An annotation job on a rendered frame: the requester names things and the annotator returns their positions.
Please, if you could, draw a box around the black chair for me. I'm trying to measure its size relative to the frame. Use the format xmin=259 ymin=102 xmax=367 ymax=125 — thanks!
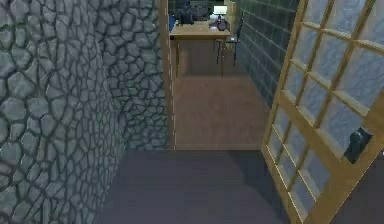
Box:
xmin=215 ymin=12 xmax=245 ymax=67

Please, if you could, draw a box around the black door handle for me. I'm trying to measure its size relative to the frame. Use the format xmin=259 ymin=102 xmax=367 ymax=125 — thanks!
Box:
xmin=343 ymin=127 xmax=374 ymax=165

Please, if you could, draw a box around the wooden table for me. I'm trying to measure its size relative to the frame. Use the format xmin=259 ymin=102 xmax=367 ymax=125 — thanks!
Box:
xmin=169 ymin=19 xmax=232 ymax=80

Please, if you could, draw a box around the dark round kettle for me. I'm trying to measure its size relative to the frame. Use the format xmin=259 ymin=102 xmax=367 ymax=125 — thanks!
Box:
xmin=215 ymin=18 xmax=229 ymax=32

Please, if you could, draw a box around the black box-shaped appliance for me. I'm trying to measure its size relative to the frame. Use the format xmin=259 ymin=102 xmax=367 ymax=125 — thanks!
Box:
xmin=177 ymin=7 xmax=196 ymax=26

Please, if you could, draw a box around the wooden glass-paned room door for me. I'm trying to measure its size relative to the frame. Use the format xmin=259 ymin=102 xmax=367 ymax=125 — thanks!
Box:
xmin=260 ymin=0 xmax=384 ymax=224

